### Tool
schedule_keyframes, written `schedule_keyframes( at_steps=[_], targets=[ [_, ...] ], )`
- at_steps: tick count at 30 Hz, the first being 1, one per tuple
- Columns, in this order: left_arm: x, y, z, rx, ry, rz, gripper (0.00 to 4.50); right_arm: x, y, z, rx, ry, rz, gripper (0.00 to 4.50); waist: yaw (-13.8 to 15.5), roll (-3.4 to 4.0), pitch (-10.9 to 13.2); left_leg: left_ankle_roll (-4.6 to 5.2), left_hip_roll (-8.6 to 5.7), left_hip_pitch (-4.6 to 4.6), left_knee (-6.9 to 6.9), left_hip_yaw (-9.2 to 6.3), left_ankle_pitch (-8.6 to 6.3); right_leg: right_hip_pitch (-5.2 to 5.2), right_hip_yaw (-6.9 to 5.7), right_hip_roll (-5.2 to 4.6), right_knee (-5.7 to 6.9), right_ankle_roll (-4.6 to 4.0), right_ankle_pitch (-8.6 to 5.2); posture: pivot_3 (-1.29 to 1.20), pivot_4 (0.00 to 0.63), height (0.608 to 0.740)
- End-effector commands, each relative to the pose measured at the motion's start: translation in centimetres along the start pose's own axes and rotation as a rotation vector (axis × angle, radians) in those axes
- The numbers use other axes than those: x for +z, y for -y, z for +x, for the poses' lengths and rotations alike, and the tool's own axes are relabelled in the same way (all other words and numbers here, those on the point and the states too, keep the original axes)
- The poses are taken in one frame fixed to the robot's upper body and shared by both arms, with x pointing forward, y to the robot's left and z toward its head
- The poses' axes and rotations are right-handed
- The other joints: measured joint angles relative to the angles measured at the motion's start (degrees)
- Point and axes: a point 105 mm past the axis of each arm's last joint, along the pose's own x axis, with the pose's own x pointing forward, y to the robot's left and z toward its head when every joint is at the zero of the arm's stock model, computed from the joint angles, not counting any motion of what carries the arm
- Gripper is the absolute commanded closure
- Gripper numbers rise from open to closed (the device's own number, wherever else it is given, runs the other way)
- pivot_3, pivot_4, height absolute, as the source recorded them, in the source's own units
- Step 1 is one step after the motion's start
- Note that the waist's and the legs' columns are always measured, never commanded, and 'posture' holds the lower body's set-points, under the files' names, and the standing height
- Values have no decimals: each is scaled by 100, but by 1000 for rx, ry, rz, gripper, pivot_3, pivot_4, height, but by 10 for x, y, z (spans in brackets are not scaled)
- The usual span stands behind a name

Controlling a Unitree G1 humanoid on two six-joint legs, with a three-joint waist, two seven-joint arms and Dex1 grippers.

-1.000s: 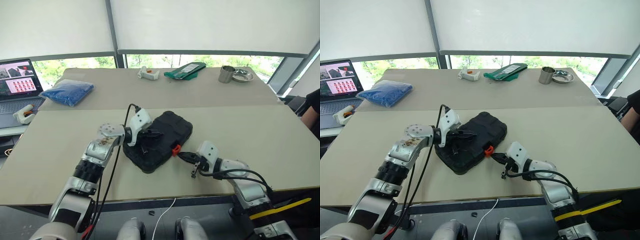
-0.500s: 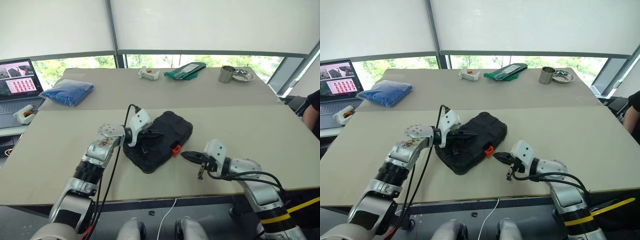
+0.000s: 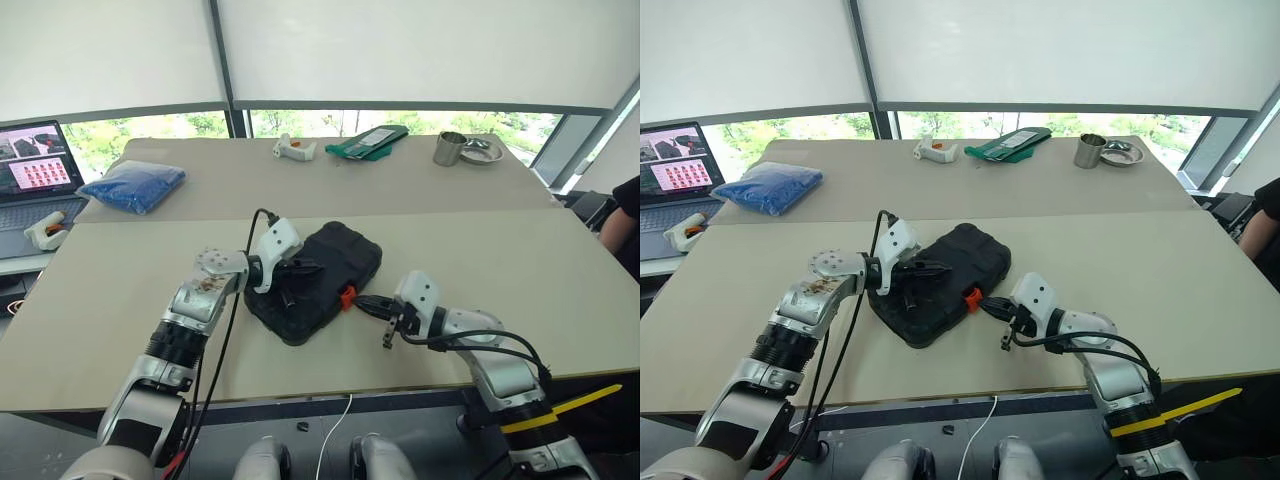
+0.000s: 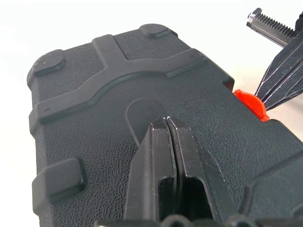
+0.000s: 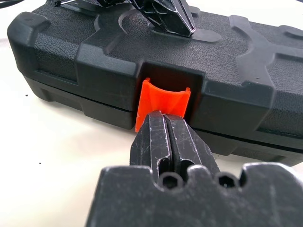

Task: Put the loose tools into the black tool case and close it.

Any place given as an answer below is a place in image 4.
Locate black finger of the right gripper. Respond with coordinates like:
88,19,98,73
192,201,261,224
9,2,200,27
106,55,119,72
264,61,303,112
255,30,303,103

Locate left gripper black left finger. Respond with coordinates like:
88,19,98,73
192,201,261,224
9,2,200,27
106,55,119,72
124,116,178,227

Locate black plastic tool case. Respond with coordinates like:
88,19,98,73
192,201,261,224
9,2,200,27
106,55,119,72
27,23,303,227

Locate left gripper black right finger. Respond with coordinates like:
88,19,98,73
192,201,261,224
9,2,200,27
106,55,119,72
166,116,238,227

